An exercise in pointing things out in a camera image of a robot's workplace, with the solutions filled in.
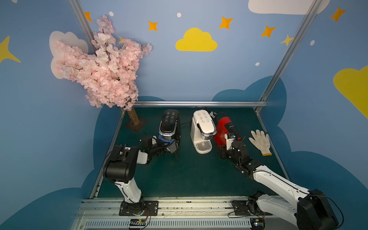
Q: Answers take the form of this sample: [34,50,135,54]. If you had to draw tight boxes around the aluminium frame rail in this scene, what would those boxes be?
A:
[135,101,267,107]

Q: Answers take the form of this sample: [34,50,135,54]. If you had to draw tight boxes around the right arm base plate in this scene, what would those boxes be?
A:
[231,199,272,216]

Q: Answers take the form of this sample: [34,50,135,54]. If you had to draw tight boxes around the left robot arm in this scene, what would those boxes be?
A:
[102,136,174,205]

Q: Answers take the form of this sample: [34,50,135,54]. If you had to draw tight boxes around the blue microfibre cloth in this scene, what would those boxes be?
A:
[158,135,174,145]

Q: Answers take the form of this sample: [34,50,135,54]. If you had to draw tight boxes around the black power cable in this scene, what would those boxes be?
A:
[208,110,229,121]

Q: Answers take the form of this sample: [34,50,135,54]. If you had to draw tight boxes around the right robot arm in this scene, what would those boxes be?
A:
[220,140,344,230]

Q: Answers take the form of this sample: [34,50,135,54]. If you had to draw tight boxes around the black coffee machine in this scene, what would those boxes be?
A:
[159,109,181,159]

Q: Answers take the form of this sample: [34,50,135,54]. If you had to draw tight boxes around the white coffee machine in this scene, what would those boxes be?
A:
[190,109,217,154]

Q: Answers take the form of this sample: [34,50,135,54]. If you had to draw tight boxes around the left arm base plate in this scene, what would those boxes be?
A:
[119,200,159,216]

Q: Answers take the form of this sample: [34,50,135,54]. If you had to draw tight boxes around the red coffee machine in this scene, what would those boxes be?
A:
[214,117,242,147]

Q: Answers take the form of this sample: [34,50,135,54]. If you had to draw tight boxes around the pink cherry blossom tree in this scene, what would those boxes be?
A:
[54,15,152,132]

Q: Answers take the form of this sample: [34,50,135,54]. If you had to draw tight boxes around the white knit work glove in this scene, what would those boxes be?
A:
[248,129,272,156]

